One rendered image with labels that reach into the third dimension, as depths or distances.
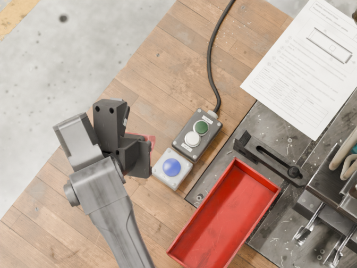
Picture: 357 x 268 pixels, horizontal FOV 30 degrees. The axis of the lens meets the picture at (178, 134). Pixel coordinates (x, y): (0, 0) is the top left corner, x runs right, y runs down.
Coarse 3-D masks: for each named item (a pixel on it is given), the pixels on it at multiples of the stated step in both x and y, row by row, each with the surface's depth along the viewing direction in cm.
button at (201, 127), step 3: (198, 123) 147; (201, 123) 147; (204, 123) 147; (195, 126) 147; (198, 126) 147; (201, 126) 147; (204, 126) 147; (207, 126) 147; (195, 129) 147; (198, 129) 146; (201, 129) 146; (204, 129) 146; (207, 129) 147; (198, 132) 146; (201, 132) 146; (204, 132) 146
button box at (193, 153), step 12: (216, 24) 157; (216, 96) 151; (216, 108) 150; (192, 120) 148; (204, 120) 148; (216, 120) 148; (180, 132) 147; (216, 132) 147; (180, 144) 146; (204, 144) 146; (192, 156) 146
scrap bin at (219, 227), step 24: (240, 168) 146; (216, 192) 146; (240, 192) 146; (264, 192) 146; (192, 216) 139; (216, 216) 144; (240, 216) 144; (192, 240) 143; (216, 240) 143; (240, 240) 143; (192, 264) 142; (216, 264) 142
